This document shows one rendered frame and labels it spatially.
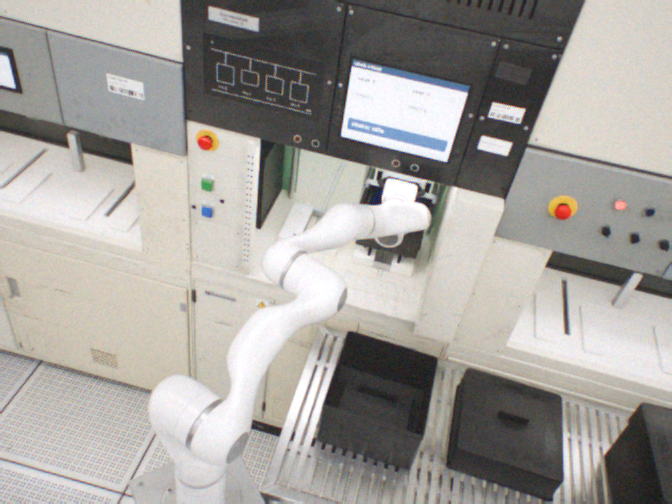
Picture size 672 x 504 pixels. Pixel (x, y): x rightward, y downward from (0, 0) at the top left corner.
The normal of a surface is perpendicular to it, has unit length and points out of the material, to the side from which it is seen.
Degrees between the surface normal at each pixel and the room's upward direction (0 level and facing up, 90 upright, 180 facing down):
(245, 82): 90
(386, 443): 90
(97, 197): 0
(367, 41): 90
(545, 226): 90
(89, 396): 0
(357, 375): 0
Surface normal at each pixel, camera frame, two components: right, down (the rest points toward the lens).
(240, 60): -0.23, 0.63
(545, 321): 0.13, -0.74
